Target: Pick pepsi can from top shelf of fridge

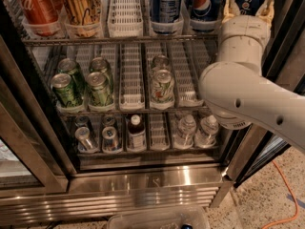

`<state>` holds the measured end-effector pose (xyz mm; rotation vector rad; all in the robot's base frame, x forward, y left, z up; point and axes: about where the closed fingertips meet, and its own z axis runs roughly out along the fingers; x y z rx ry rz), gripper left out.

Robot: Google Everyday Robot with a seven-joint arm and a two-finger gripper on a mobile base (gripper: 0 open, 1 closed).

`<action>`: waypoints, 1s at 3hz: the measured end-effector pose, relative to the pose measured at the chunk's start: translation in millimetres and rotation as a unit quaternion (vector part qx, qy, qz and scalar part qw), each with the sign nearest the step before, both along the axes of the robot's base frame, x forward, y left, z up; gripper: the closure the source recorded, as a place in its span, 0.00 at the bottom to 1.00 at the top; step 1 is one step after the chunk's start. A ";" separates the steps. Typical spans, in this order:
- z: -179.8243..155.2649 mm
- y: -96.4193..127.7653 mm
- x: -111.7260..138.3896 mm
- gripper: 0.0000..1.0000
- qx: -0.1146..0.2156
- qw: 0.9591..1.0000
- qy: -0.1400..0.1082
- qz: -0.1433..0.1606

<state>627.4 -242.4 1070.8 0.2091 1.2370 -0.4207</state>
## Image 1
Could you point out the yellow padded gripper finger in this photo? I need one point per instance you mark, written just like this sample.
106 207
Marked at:
230 10
266 12

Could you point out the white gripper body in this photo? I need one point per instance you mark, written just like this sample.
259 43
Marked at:
245 25

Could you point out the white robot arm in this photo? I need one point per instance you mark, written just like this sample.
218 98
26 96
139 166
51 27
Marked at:
233 86

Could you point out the blue pepsi can logo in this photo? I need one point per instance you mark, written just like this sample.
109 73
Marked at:
204 15

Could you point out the blue pepsi can back label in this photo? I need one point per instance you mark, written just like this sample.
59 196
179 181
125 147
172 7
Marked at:
164 15

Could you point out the white green can rear middle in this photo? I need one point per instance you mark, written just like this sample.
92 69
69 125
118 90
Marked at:
160 62

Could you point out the white green can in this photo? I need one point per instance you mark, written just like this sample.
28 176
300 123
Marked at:
162 86
160 62

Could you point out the white green can front middle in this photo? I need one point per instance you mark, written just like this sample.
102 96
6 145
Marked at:
162 86

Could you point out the white plastic shelf glide tray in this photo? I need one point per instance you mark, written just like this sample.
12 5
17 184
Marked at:
125 18

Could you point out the gold soda can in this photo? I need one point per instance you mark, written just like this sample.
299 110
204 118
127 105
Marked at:
84 16

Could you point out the silver blue can rear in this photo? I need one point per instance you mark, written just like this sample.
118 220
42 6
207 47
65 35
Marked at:
108 120

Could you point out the silver blue can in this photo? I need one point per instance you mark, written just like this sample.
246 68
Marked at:
110 142
108 120

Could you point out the stainless steel display fridge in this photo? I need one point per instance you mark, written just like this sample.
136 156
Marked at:
49 176

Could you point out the silver blue can front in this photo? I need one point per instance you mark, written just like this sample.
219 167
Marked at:
110 142

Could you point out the green can rear left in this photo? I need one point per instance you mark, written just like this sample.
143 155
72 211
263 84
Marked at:
73 69

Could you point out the silver can rear left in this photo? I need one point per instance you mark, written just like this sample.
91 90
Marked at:
83 121

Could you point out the green can front left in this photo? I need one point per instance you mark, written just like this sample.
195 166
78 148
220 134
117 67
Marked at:
66 91

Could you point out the silver can front left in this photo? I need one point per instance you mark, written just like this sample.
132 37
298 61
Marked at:
84 136

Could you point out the red coca-cola can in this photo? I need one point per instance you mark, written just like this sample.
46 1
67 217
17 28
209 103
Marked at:
42 16

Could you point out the clear water bottle left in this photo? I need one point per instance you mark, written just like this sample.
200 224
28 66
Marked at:
186 128

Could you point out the dark juice bottle white cap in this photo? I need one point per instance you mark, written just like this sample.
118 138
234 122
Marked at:
136 134

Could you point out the middle wire shelf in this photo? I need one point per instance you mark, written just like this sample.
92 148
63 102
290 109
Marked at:
88 111

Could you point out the wire shelf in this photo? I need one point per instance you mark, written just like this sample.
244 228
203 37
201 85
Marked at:
88 111
44 42

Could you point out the top wire shelf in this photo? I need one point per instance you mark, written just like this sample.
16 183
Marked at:
44 42

